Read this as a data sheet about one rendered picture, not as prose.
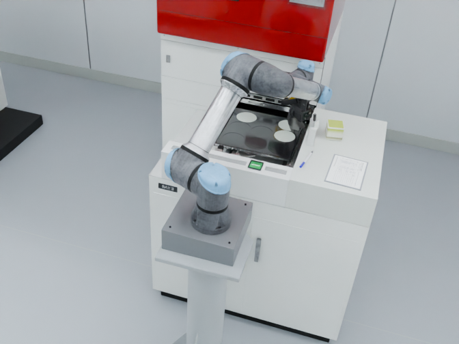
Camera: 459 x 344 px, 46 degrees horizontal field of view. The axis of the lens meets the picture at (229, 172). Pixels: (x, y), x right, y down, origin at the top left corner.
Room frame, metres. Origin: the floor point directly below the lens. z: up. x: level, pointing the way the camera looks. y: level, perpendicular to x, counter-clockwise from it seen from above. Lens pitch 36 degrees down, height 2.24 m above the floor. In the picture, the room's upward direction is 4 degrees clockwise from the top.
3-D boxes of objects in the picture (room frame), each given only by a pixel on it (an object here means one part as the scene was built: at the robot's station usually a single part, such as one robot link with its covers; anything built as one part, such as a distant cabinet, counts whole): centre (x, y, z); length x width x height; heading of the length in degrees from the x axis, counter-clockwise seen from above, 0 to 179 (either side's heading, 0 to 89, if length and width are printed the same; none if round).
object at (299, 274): (2.05, -0.19, 0.41); 0.96 x 0.64 x 0.82; 76
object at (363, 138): (1.98, -0.49, 0.89); 0.62 x 0.35 x 0.14; 166
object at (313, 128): (2.00, -0.35, 1.03); 0.06 x 0.04 x 0.13; 166
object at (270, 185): (1.83, 0.02, 0.89); 0.55 x 0.09 x 0.14; 76
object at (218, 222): (1.50, 0.05, 0.96); 0.15 x 0.15 x 0.10
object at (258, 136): (2.17, -0.14, 0.90); 0.34 x 0.34 x 0.01; 76
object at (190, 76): (2.43, -0.01, 1.02); 0.81 x 0.03 x 0.40; 76
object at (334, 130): (2.07, -0.45, 1.00); 0.07 x 0.07 x 0.07; 88
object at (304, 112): (2.17, -0.30, 1.05); 0.09 x 0.08 x 0.12; 42
